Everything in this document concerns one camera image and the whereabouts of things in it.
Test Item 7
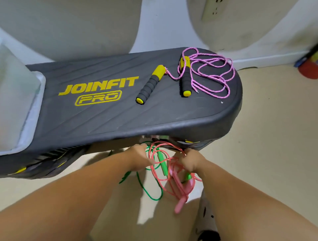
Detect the person's right hand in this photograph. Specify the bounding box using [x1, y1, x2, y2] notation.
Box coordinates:
[179, 148, 209, 175]

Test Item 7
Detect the person's left hand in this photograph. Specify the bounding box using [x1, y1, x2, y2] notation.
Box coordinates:
[123, 144, 155, 173]

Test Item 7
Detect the pink handled jump rope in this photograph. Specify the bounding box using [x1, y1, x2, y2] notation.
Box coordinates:
[146, 141, 203, 215]

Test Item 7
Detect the dark green jump rope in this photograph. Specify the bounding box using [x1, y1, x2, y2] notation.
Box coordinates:
[118, 141, 195, 202]

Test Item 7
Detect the purple rope with foam handles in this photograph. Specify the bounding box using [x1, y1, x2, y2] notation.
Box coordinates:
[135, 47, 237, 105]

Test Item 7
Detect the clear plastic storage bin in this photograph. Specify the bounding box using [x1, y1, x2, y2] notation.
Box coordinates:
[0, 42, 41, 152]

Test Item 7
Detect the person's right forearm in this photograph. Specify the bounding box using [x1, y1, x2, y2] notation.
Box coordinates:
[191, 159, 318, 241]

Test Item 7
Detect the person's left forearm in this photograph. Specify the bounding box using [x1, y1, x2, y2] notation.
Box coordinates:
[0, 149, 147, 241]

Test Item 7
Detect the black aerobic step platform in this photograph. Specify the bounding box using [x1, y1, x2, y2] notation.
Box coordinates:
[0, 47, 243, 179]

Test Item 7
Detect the translucent plastic lid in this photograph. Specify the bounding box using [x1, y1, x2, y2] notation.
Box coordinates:
[0, 71, 47, 158]

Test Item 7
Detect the red fire extinguisher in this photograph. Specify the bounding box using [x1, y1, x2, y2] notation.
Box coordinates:
[294, 44, 318, 79]

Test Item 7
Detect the white wall socket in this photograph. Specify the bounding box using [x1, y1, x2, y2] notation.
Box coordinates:
[201, 0, 228, 22]

